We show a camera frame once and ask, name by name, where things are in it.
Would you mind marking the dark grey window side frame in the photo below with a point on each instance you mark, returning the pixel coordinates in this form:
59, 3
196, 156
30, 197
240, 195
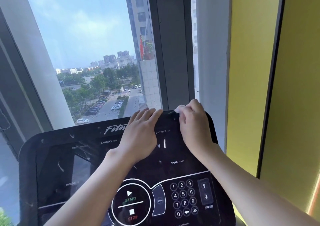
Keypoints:
20, 88

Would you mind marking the person's left little finger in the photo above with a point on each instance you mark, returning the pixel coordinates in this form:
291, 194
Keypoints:
133, 119

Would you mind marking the black vertical trim strip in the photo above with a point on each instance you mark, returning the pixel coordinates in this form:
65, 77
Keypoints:
271, 78

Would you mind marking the person's left forearm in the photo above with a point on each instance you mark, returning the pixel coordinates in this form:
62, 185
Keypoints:
95, 191

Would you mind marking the person's left hand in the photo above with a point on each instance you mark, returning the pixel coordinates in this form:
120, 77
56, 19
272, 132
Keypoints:
138, 138

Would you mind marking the dark grey window mullion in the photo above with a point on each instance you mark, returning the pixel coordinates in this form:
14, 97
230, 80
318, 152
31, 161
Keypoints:
170, 46

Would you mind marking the person's right forearm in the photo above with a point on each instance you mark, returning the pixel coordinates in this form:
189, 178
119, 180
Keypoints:
240, 186

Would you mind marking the green leafy plant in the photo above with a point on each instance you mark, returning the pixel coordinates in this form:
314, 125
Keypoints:
4, 218

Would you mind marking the grey high-rise building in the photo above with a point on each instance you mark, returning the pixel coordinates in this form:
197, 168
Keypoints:
140, 26

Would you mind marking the rows of parked cars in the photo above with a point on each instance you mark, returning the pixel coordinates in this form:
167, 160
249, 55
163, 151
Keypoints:
105, 107

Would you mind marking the person's right thumb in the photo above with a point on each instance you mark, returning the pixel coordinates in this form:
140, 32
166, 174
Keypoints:
182, 123

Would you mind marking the white wipe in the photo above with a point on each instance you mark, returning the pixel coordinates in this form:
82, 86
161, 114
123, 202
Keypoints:
179, 109

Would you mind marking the black treadmill console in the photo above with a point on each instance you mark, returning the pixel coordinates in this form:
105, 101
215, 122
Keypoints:
75, 163

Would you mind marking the person's left middle finger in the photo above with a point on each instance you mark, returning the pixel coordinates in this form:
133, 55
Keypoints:
148, 116

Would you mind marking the person's right hand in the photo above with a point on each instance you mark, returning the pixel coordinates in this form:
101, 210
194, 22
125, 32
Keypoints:
197, 128

